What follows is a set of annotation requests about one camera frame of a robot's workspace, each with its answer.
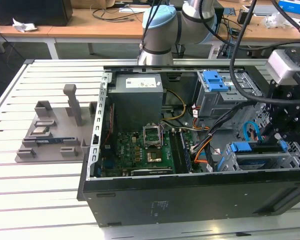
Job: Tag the wooden desk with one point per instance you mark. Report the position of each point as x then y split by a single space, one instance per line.
90 27

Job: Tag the black speaker box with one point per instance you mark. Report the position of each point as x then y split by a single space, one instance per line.
220 12

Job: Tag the CPU socket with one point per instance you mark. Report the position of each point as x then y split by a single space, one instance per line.
153 155

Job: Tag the blue cardboard box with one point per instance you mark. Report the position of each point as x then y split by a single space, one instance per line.
297 6

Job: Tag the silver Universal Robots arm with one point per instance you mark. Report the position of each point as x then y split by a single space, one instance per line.
160 35

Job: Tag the black expansion slot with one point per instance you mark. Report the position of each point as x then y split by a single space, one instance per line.
152 172

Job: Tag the grey parts rack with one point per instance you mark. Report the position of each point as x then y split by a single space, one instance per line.
57 130

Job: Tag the black RAM slot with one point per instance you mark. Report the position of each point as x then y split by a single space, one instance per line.
173 150
178 150

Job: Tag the metal disk bay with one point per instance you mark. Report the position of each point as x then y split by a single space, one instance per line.
227 162

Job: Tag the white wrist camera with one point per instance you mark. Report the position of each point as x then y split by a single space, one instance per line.
280 65

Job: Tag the blue drive bracket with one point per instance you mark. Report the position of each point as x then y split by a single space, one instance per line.
215 81

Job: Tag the green motherboard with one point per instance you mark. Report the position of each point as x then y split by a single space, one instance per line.
130 150

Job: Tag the crumpled white paper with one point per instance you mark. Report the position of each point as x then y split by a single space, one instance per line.
23 26

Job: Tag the grey power supply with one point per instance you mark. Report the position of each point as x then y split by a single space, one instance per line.
135 105

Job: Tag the silver CPU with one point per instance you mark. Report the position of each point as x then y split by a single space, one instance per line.
40 130

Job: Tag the black PC case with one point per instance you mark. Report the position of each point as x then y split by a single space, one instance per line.
190 200

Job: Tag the metal drive cage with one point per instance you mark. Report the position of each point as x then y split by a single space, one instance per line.
210 105

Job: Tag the hard disk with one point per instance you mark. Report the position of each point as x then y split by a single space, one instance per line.
241 147

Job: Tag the thin locking lever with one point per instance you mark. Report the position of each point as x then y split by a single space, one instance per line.
161 133

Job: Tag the clear plastic bag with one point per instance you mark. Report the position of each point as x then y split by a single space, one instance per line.
270 21

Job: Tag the grey tray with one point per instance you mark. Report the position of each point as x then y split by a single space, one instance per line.
265 10

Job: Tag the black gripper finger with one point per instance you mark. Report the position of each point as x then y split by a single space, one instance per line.
276 100
298 122

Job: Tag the large black box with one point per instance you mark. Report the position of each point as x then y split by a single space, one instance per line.
40 12

